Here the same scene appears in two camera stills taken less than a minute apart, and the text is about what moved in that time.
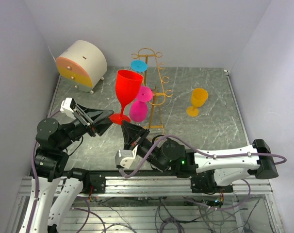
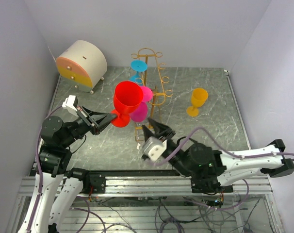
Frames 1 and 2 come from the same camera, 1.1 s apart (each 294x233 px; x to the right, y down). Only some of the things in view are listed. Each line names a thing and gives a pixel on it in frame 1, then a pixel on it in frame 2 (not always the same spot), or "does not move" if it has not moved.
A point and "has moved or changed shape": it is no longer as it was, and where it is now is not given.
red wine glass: x=128 y=84 has moved or changed shape
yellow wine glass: x=199 y=96 does not move
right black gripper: x=133 y=135 to x=161 y=130
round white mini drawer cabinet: x=83 y=64 does not move
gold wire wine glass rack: x=155 y=81 does not move
